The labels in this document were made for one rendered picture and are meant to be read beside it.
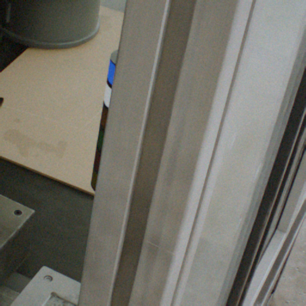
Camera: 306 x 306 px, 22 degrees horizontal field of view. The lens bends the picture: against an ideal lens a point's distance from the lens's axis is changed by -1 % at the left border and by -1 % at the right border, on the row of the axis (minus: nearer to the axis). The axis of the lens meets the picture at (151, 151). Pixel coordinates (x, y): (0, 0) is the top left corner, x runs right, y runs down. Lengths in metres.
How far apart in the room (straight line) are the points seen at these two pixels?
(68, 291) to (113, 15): 0.98
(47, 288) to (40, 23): 0.78
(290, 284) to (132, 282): 1.96
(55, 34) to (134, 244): 1.28
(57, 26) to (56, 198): 0.45
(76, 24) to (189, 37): 1.36
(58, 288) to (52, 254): 0.25
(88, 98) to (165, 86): 1.22
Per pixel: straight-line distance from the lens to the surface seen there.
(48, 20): 1.63
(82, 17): 1.66
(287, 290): 2.33
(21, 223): 1.12
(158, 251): 0.37
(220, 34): 0.30
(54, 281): 0.98
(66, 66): 1.63
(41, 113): 1.49
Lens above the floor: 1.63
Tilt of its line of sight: 38 degrees down
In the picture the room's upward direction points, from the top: 12 degrees clockwise
